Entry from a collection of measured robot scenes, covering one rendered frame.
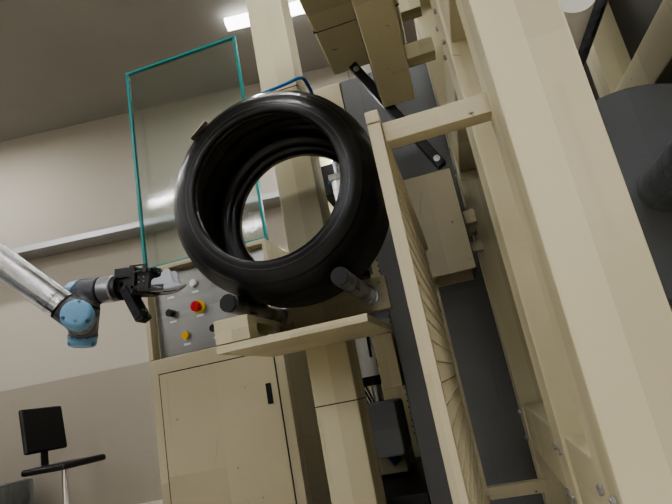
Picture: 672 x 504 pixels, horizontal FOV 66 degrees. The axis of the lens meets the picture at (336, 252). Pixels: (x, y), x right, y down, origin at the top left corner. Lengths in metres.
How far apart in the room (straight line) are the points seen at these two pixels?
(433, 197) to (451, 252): 0.17
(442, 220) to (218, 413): 1.09
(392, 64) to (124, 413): 4.82
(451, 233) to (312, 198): 0.46
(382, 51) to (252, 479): 1.46
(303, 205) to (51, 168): 5.35
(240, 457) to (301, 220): 0.89
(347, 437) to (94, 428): 4.56
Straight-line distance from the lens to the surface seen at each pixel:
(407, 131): 0.72
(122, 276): 1.55
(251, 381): 1.98
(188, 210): 1.36
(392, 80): 1.56
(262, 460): 1.98
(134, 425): 5.72
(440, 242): 1.47
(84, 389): 5.97
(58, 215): 6.53
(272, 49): 1.94
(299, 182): 1.68
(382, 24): 1.45
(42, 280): 1.49
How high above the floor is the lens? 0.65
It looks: 15 degrees up
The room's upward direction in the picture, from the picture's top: 11 degrees counter-clockwise
